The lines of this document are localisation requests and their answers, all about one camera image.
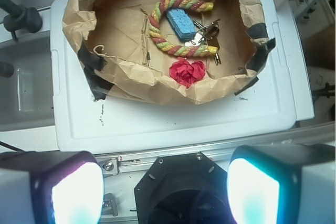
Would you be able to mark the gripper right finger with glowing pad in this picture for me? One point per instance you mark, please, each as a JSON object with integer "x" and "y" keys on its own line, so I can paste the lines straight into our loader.
{"x": 282, "y": 183}

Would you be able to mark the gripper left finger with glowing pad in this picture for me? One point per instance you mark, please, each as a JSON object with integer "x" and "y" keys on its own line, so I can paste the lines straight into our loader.
{"x": 51, "y": 187}

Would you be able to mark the white plastic bin lid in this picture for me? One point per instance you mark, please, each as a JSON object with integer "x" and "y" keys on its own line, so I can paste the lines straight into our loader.
{"x": 279, "y": 99}

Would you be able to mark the red crumpled paper flower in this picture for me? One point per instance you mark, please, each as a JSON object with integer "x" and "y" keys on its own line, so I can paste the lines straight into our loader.
{"x": 186, "y": 73}

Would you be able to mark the bunch of metal keys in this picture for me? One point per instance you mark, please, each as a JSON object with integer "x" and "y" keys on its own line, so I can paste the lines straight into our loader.
{"x": 204, "y": 34}

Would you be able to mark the black clamp knob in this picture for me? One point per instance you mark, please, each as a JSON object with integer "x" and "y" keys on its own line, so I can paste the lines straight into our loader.
{"x": 20, "y": 17}

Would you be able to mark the brown paper bag tray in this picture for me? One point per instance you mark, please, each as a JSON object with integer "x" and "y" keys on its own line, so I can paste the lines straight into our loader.
{"x": 126, "y": 48}

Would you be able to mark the blue sponge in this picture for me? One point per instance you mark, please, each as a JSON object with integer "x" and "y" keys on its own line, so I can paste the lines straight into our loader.
{"x": 181, "y": 24}

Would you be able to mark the black octagonal mount plate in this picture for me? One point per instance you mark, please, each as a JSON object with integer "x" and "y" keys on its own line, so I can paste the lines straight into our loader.
{"x": 189, "y": 188}

